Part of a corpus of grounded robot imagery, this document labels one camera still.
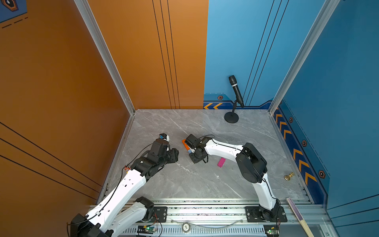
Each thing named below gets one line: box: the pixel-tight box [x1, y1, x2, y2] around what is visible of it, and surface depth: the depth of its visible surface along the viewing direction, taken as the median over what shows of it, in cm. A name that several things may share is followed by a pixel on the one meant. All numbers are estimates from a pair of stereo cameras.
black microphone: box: [228, 75, 245, 109], surface depth 99 cm
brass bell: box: [283, 171, 295, 181], surface depth 86 cm
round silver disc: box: [181, 222, 191, 234], surface depth 66 cm
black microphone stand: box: [224, 100, 239, 124], surface depth 118 cm
